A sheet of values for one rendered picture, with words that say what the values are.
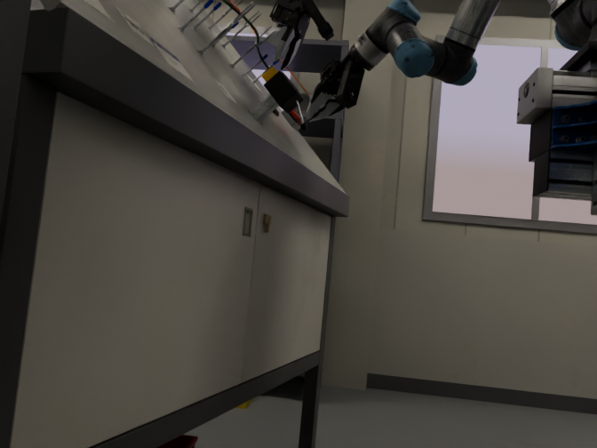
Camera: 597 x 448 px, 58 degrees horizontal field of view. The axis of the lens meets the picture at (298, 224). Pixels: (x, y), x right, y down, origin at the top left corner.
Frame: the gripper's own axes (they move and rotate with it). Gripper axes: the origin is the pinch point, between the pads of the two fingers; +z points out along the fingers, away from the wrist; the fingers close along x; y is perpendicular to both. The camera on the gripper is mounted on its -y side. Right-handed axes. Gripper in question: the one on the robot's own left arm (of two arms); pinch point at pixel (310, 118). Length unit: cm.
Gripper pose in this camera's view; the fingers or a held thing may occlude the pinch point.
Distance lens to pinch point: 138.8
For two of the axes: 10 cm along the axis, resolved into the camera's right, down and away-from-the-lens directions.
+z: -6.3, 5.9, 5.1
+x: -7.7, -4.2, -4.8
